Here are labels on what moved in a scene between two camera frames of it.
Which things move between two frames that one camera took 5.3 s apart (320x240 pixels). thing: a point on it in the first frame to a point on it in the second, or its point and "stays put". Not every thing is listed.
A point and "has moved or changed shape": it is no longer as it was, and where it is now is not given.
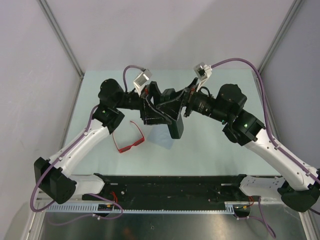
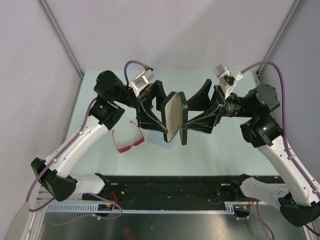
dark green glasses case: x=176 y=128 has moved or changed shape
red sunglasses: x=137 y=142 stays put
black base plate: x=128 y=189 stays put
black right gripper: x=173 y=108 to x=205 y=122
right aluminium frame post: x=296 y=6 stays put
